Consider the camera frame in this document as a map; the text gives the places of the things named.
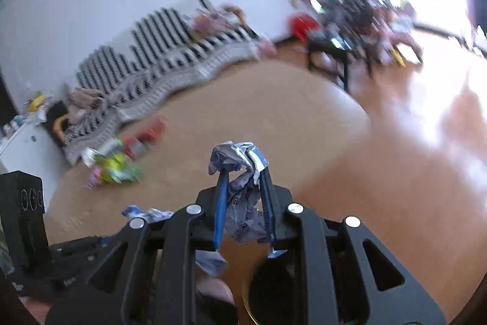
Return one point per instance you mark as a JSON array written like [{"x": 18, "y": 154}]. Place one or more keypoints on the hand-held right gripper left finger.
[{"x": 220, "y": 218}]

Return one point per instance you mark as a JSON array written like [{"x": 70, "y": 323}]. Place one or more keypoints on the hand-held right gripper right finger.
[{"x": 269, "y": 214}]

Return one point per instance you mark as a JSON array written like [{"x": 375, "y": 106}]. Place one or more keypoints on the black trash bin gold rim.
[{"x": 274, "y": 283}]

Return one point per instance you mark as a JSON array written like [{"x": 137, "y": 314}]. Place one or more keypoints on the green wrapper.
[{"x": 116, "y": 169}]

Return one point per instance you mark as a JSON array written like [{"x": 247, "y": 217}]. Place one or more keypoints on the blue white wrapper piece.
[{"x": 210, "y": 264}]

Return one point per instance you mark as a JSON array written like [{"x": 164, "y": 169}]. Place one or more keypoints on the white cabinet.
[{"x": 26, "y": 150}]

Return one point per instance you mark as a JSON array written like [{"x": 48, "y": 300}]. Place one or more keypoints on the person's dark striped pants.
[{"x": 215, "y": 294}]

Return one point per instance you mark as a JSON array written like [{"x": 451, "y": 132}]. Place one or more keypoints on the white green packet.
[{"x": 99, "y": 153}]

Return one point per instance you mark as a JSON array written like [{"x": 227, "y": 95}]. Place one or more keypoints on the round beige rug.
[{"x": 247, "y": 111}]

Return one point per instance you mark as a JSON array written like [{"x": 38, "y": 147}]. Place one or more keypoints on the red wrapper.
[{"x": 150, "y": 132}]

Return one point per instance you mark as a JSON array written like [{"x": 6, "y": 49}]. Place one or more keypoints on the yellow item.
[{"x": 36, "y": 102}]

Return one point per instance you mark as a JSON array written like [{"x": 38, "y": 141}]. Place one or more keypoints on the beige plush toy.
[{"x": 83, "y": 102}]

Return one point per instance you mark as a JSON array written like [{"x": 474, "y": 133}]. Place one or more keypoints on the black side table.
[{"x": 331, "y": 51}]

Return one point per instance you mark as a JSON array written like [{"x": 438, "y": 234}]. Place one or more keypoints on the red round object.
[{"x": 302, "y": 26}]

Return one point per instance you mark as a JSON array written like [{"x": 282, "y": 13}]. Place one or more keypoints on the pile of pink cushions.
[{"x": 215, "y": 20}]

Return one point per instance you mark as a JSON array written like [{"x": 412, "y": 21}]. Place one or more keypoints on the black white striped sofa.
[{"x": 159, "y": 28}]

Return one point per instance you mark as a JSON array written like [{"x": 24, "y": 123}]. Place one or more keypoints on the yellow floor object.
[{"x": 397, "y": 56}]

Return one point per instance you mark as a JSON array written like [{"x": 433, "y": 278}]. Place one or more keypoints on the black shelf unit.
[{"x": 355, "y": 5}]

